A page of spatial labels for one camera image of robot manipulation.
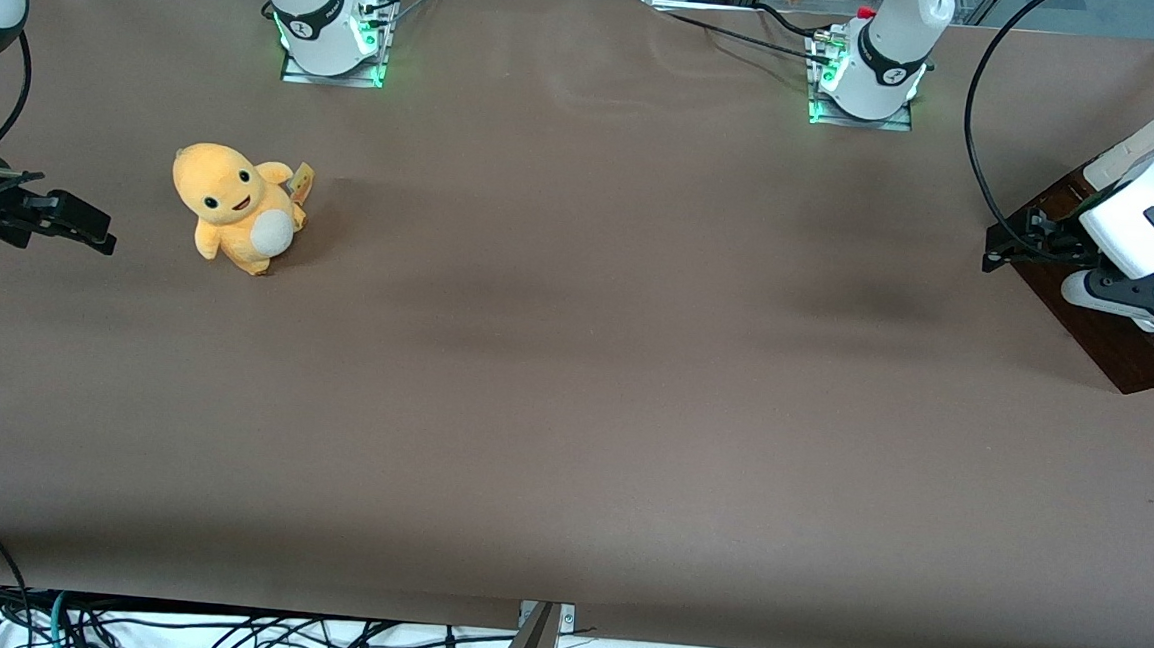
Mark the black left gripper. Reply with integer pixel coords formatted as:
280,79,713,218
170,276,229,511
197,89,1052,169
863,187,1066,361
978,202,1154,337

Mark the light wooden drawer cabinet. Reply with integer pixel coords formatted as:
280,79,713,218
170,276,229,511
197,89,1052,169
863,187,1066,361
1084,93,1154,195

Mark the dark brown wooden base board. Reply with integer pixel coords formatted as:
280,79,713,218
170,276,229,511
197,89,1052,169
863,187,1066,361
977,154,1154,397

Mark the yellow plush dinosaur toy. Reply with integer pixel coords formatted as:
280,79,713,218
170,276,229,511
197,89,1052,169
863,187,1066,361
165,139,317,281

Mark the brown table cover sheet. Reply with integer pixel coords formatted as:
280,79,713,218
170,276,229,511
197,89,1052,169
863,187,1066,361
0,0,1154,648

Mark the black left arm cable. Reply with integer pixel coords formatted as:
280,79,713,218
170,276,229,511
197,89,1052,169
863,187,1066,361
955,0,1061,265

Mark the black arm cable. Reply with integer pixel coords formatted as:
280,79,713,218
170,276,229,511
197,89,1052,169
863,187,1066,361
955,0,1061,265
0,26,36,157

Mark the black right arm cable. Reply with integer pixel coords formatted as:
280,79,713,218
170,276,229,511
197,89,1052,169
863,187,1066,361
0,26,36,157

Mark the short black cable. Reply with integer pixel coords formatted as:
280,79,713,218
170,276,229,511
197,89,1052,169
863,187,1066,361
750,1,836,42

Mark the long black cable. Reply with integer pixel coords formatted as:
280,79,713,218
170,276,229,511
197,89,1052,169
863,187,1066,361
649,6,842,69

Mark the teal cable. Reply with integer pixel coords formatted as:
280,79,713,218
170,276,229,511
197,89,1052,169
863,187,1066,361
44,590,74,648

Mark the grey metal clamp bracket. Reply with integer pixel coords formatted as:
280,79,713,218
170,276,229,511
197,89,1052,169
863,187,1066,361
516,599,578,634

